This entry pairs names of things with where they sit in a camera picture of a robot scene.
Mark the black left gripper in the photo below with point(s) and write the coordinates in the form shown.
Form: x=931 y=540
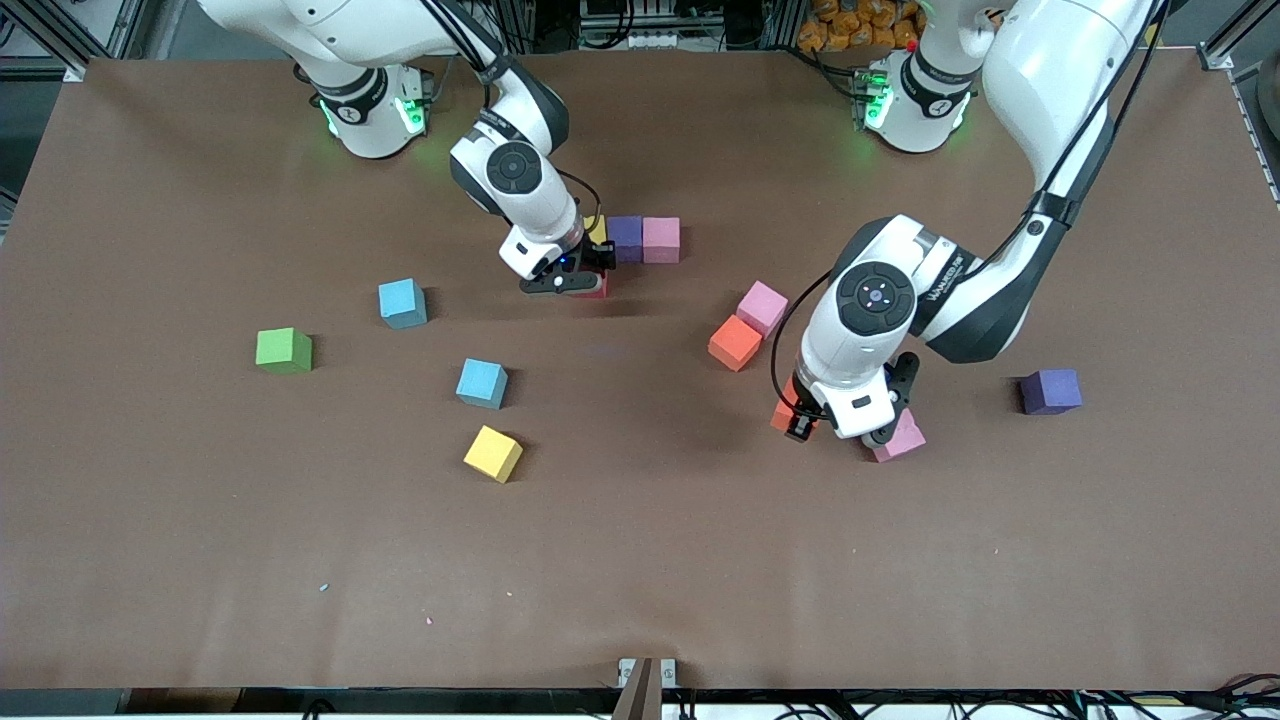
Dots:
x=800 y=424

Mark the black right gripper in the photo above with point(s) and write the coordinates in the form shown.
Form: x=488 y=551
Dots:
x=598 y=258

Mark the red foam cube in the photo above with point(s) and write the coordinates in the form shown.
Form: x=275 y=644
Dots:
x=595 y=290

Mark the yellow foam cube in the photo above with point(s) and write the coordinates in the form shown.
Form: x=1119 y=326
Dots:
x=598 y=228
x=493 y=453

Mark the purple foam cube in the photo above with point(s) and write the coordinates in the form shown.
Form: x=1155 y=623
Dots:
x=1050 y=390
x=625 y=238

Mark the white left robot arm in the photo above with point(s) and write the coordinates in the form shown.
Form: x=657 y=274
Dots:
x=1050 y=60

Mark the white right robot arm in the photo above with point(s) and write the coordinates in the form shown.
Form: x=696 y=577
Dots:
x=545 y=225

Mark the orange foam cube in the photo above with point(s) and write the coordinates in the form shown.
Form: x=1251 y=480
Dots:
x=735 y=342
x=779 y=410

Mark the pink foam cube with notch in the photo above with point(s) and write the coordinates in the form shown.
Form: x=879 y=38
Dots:
x=906 y=442

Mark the cyan foam cube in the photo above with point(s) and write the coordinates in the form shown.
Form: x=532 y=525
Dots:
x=402 y=303
x=482 y=383

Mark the paper table cover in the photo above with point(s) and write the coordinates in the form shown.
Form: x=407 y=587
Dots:
x=640 y=550

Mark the white power strip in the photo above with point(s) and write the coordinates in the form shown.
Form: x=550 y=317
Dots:
x=655 y=40

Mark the green foam cube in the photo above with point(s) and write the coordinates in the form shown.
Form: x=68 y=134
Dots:
x=284 y=350

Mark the net bag of oranges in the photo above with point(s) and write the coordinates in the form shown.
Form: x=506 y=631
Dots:
x=860 y=25

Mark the grey metal clamp bracket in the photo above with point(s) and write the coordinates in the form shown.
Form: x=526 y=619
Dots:
x=647 y=685

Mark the aluminium frame post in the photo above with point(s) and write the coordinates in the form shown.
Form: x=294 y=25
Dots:
x=1225 y=45
x=125 y=25

